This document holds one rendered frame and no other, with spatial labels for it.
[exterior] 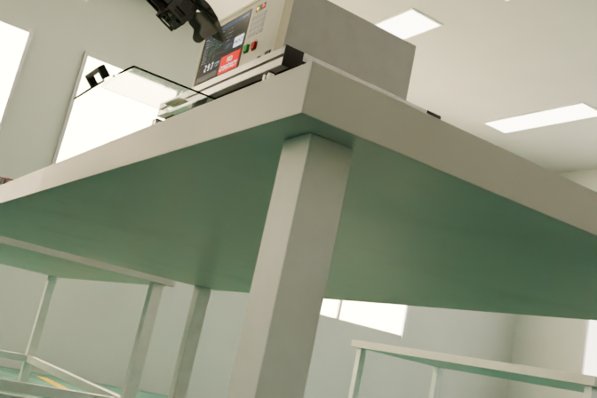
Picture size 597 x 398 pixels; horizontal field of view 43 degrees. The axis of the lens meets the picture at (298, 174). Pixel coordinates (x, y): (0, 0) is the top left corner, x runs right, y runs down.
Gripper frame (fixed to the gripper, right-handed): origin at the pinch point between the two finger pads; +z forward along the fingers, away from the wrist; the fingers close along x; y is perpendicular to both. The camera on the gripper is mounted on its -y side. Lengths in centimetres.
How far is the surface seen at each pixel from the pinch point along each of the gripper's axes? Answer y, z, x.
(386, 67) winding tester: -19.4, 33.0, 14.3
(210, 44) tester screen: -9.0, 3.5, -23.3
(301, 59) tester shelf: 4.6, 11.3, 25.5
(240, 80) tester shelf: 8.6, 8.6, 7.1
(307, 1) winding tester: -14.6, 7.2, 14.3
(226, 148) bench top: 57, -6, 83
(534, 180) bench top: 43, 17, 101
